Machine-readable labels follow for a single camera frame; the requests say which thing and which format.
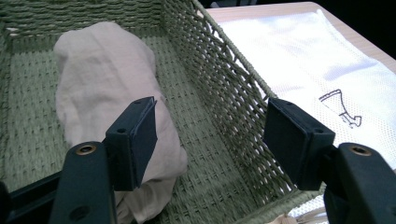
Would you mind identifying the beige cloth garment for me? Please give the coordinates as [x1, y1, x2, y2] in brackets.
[53, 21, 189, 224]

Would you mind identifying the green woven basket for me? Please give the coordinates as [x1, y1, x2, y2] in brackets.
[0, 0, 328, 224]

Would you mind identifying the white mesh laundry bag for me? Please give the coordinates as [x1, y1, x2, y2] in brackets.
[218, 8, 396, 224]

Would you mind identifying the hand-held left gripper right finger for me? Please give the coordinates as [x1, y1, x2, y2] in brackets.
[262, 97, 336, 191]

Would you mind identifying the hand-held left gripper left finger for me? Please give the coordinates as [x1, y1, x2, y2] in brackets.
[105, 96, 158, 192]

